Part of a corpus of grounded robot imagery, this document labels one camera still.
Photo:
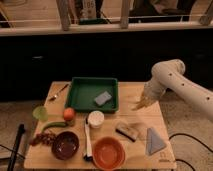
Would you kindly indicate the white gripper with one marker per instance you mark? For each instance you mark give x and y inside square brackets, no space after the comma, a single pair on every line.
[153,91]

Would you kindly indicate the yellow banana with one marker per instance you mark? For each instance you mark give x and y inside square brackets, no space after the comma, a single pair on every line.
[141,104]

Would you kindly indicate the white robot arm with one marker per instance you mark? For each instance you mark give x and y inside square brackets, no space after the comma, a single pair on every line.
[169,74]

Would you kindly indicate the orange-red bowl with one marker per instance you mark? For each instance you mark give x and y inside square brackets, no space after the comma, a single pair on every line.
[108,154]

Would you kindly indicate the dark maroon bowl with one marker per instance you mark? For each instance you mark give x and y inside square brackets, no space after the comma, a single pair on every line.
[65,145]

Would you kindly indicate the grey-blue sponge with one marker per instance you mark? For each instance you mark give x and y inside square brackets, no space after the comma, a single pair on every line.
[101,99]

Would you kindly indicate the wooden block brush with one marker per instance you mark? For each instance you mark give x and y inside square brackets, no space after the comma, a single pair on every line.
[127,131]

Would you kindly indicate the grey folded cloth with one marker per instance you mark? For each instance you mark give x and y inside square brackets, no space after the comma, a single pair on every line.
[154,142]

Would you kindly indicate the white cup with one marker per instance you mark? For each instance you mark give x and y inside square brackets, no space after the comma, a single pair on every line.
[96,119]

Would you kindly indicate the green plastic tray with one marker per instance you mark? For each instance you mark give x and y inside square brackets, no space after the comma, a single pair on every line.
[83,91]

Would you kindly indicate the orange fruit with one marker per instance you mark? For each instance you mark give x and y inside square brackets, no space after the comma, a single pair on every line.
[69,114]

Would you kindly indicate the green chili pepper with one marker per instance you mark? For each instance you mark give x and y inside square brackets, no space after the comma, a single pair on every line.
[54,124]

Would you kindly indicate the light green cup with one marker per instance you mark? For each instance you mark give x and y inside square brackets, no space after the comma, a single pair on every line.
[40,113]

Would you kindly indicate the red grape bunch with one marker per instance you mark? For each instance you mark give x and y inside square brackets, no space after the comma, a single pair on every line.
[43,138]

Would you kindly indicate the black pole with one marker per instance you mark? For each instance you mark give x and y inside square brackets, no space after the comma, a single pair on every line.
[15,154]

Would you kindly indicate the wooden railing post right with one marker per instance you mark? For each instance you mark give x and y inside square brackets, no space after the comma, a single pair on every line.
[124,21]

